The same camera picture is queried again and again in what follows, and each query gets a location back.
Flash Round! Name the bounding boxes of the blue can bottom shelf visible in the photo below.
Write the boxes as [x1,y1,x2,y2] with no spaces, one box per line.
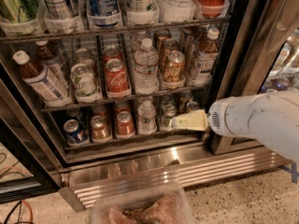
[64,119,89,147]

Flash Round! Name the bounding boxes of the silver can rear middle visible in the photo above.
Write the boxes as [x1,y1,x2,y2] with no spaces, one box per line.
[75,48,96,71]

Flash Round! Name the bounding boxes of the clear plastic food container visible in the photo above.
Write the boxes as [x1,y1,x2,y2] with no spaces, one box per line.
[92,182,195,224]

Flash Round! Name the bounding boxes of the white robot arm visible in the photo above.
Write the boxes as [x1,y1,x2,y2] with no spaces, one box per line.
[172,91,299,163]

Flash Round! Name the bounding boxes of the green can bottom shelf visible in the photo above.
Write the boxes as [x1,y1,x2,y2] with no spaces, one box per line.
[160,104,177,131]

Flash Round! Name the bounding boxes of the clear water bottle middle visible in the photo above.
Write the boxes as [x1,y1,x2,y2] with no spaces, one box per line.
[134,38,159,94]

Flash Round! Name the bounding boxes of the gold can middle rear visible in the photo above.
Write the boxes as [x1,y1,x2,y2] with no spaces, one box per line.
[160,38,178,70]

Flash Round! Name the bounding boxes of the copper can bottom shelf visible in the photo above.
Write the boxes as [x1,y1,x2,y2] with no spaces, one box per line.
[91,116,111,143]

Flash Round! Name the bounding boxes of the gold can middle front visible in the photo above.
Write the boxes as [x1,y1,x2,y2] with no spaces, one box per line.
[162,50,185,89]

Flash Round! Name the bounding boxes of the red cola can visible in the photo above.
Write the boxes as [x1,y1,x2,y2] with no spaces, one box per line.
[105,59,129,93]
[103,46,123,63]

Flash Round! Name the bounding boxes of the red cola can front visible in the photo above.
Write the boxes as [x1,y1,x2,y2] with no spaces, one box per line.
[105,59,129,93]

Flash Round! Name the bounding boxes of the small water bottle bottom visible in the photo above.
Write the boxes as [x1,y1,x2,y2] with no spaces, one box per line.
[137,100,157,134]

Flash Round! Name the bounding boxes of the tea bottle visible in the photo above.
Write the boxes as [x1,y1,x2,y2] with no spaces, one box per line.
[36,40,69,89]
[13,50,71,107]
[189,27,220,85]

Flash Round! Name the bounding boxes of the blue white can top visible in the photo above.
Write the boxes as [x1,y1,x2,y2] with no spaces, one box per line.
[87,0,121,30]

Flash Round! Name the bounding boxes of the red cola can rear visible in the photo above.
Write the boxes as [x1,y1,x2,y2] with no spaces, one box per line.
[103,46,123,63]

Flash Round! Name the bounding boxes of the red can bottom shelf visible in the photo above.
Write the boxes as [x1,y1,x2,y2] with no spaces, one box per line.
[116,111,135,138]

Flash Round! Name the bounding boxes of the steel fridge base grille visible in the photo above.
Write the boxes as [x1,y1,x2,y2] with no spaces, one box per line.
[59,141,291,212]

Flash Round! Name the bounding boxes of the gold can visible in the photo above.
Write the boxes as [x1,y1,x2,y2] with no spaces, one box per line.
[186,101,200,113]
[162,50,185,89]
[160,38,178,70]

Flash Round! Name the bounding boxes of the green white soda can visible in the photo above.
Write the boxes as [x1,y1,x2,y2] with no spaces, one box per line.
[70,63,99,103]

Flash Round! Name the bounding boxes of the fridge sliding glass door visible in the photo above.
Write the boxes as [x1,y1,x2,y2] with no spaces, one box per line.
[208,0,299,156]

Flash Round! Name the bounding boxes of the orange black cables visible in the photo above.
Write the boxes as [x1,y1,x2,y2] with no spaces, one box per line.
[2,199,35,224]

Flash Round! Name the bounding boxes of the gold can bottom right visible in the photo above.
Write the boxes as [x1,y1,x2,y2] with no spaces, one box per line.
[186,101,200,113]

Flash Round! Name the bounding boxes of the green bottle top left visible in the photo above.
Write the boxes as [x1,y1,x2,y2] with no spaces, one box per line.
[0,0,38,23]

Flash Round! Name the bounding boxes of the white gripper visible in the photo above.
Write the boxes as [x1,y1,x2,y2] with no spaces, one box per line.
[172,97,233,137]

